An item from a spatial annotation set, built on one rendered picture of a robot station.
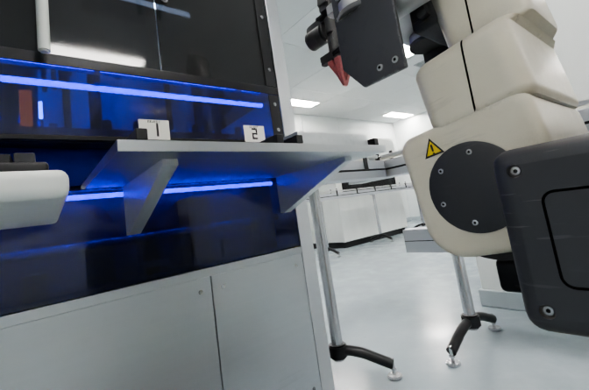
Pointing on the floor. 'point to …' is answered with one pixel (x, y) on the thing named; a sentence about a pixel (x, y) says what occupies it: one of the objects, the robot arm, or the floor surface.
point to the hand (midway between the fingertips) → (344, 82)
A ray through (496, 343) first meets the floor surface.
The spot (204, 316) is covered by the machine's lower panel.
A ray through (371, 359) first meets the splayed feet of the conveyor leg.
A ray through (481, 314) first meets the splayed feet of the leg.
